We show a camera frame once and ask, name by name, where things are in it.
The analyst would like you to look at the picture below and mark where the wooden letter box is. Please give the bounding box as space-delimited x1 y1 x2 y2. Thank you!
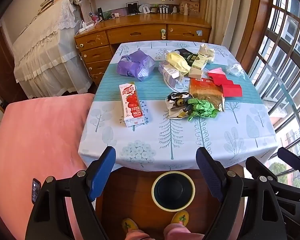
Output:
179 0 200 14

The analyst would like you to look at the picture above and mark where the strawberry milk carton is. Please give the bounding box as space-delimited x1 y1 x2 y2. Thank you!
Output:
119 81 145 127

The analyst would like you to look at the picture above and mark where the wooden desk with drawers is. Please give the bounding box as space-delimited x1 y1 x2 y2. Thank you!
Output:
74 14 212 85

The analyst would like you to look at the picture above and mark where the person's leg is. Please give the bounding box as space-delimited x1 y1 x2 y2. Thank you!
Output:
125 230 150 240
164 224 205 240

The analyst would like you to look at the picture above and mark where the purple plastic bag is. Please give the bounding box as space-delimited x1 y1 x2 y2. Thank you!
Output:
116 48 155 82

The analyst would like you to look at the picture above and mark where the small beige box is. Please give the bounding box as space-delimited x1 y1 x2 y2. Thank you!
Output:
188 67 204 79

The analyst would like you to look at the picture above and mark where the cream curtain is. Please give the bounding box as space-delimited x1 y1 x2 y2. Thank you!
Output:
204 0 262 64

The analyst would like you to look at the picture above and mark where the orange snack bag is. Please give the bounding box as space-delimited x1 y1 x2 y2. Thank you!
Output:
189 78 225 112

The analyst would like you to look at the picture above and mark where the white lace covered furniture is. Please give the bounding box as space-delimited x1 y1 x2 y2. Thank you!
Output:
12 0 93 99

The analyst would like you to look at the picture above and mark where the black picture frame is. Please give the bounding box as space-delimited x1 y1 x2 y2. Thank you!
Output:
126 2 139 14

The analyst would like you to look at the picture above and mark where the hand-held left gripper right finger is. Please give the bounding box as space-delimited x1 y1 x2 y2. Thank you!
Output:
196 147 288 240

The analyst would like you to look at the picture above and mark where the pink cushioned seat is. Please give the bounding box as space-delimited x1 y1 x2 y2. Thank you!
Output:
0 94 95 240

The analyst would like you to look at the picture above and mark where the white power strip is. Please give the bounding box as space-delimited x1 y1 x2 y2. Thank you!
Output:
78 22 96 33

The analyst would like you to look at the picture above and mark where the red paper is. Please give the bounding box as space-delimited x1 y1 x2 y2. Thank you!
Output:
207 72 243 97

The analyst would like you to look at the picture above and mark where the cream paper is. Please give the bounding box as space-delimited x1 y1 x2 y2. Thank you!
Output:
197 43 216 63

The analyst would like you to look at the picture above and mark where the black phone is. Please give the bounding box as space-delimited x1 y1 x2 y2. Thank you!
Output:
31 178 42 204

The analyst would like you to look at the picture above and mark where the purple white tissue pack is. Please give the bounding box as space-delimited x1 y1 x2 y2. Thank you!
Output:
158 61 190 93

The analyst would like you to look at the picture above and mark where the person's left leg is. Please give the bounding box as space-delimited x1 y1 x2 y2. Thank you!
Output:
125 230 150 240

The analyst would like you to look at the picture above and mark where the grid window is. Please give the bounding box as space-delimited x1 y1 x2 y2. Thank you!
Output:
247 0 300 189

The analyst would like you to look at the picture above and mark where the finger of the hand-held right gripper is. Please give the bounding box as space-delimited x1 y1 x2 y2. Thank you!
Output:
245 156 300 198
277 147 300 170

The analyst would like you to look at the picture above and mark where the person's right leg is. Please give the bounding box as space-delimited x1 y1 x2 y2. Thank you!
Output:
164 224 205 240

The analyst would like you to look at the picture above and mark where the stack of books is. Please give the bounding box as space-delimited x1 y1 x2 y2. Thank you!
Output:
37 0 73 14

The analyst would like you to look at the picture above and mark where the green and yellow box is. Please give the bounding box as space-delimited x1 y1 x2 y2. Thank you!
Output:
185 51 208 70

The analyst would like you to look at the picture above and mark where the clear plastic bag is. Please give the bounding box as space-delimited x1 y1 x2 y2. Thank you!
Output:
226 62 246 77

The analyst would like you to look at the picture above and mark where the brown wooden door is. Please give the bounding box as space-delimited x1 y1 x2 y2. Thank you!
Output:
0 26 18 102

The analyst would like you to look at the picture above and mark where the green paper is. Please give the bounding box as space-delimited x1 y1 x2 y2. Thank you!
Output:
187 98 219 122

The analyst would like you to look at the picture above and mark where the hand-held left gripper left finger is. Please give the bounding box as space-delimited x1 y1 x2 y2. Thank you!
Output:
25 146 116 240

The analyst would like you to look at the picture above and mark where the yellow paper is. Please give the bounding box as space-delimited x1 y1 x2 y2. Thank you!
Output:
164 51 192 77

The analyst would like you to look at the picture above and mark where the dark bin with cream rim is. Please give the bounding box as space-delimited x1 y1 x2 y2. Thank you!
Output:
151 171 196 210

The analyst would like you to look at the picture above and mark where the foil wrapper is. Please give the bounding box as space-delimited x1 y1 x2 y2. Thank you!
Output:
166 92 194 118

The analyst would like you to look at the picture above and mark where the pink paper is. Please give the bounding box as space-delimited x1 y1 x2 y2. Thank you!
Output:
207 67 227 77

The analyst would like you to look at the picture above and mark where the yellow slipper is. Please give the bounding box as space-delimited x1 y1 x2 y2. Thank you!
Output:
122 218 139 232
170 210 190 225

